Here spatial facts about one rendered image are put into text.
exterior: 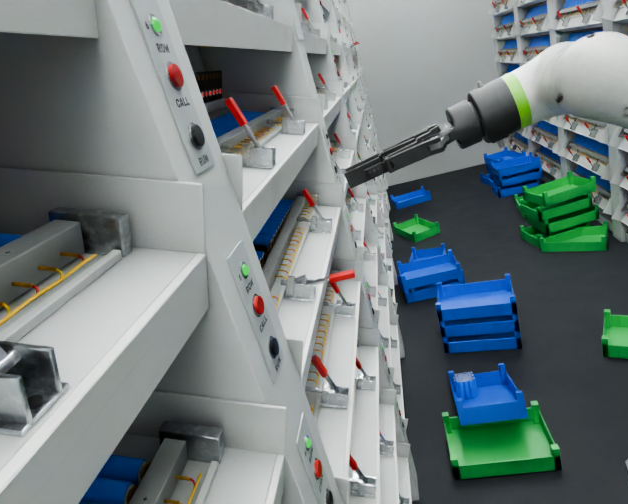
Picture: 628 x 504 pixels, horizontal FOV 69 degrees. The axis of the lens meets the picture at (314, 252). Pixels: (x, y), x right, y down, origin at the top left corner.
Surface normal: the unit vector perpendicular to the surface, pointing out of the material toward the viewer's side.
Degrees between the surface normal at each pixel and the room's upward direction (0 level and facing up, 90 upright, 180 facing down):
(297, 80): 90
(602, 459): 0
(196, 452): 90
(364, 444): 19
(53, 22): 109
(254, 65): 90
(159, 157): 90
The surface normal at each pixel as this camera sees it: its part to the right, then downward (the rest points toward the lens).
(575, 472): -0.27, -0.90
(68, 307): 0.05, -0.92
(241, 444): -0.12, 0.39
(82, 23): 0.99, 0.10
